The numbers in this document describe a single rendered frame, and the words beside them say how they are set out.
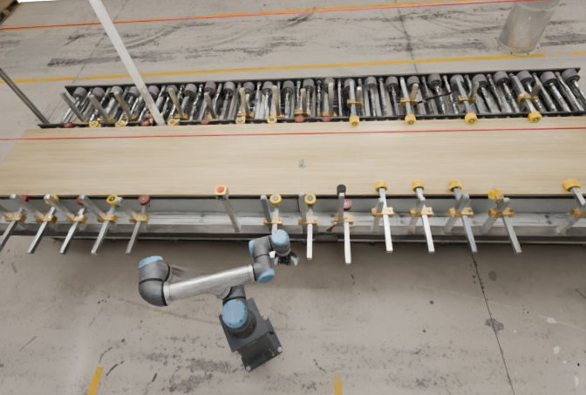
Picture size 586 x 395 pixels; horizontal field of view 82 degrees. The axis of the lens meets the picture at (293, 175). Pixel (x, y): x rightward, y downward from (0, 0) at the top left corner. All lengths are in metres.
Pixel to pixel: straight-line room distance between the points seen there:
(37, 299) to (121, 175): 1.52
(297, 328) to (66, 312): 2.05
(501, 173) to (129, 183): 2.78
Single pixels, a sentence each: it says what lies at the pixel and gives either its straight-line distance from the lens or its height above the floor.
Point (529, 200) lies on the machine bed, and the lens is 2.95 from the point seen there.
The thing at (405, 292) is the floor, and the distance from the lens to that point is 3.17.
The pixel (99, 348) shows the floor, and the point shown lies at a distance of 3.51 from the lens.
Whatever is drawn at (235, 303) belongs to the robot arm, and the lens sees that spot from 2.22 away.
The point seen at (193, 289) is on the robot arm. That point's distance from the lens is 1.83.
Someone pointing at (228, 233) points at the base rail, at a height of 0.70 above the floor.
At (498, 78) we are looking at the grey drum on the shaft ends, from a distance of 3.78.
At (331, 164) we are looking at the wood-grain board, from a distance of 2.62.
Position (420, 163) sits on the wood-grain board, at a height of 0.90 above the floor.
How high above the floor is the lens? 2.94
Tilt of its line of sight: 53 degrees down
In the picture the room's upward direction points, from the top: 8 degrees counter-clockwise
